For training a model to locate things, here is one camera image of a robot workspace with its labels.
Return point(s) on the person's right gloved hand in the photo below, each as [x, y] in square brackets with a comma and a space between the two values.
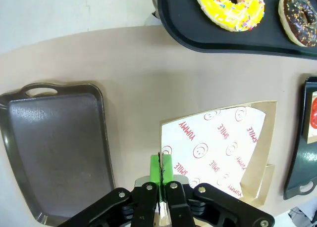
[156, 2]

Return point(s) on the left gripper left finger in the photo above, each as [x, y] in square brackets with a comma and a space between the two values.
[154, 167]

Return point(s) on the red glazed donut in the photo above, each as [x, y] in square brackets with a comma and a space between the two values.
[314, 113]

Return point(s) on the yellow sprinkled donut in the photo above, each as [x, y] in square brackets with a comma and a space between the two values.
[210, 4]

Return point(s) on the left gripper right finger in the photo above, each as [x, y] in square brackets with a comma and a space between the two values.
[167, 167]

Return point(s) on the brown plastic serving tray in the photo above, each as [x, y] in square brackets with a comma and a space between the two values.
[57, 150]

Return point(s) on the white smiley print paper liner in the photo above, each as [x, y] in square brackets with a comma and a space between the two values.
[315, 94]
[213, 143]

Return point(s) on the chocolate donut with orange sprinkles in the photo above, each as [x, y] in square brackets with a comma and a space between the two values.
[294, 16]

